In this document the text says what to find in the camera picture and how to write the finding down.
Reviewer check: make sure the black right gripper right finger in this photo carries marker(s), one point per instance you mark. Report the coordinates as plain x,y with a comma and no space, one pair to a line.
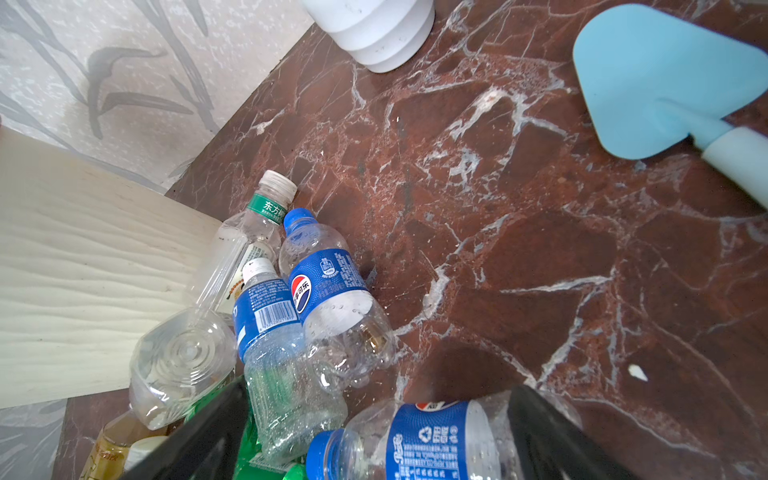
550,446

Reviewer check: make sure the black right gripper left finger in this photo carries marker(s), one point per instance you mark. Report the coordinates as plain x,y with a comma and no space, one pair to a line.
207,446

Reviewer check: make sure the yellow tea bottle white label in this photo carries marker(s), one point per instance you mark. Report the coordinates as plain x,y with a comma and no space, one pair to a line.
107,459

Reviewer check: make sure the white ribbed waste bin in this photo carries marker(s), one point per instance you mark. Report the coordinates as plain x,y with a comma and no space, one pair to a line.
90,262

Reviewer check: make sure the green plastic soda bottle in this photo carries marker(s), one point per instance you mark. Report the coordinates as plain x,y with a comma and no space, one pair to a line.
251,462

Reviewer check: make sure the clear bottle green label lying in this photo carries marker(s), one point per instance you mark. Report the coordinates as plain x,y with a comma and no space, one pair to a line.
179,362

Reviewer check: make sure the blue label bottle white cap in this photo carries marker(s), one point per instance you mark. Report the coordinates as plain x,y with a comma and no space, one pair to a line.
291,404

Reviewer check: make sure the blue label bottle near gripper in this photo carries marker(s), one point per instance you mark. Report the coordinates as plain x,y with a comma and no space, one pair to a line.
391,439

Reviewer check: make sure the Pepsi blue label bottle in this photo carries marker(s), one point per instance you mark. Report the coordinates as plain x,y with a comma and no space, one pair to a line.
347,331

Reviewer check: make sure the clear bottle white cap green band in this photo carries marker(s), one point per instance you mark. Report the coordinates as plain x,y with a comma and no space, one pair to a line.
252,233

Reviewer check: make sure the light blue silicone spatula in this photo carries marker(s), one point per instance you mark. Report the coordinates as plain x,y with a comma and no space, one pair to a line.
651,80

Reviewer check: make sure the white pot with flowers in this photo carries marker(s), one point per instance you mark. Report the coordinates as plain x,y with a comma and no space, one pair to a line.
381,35

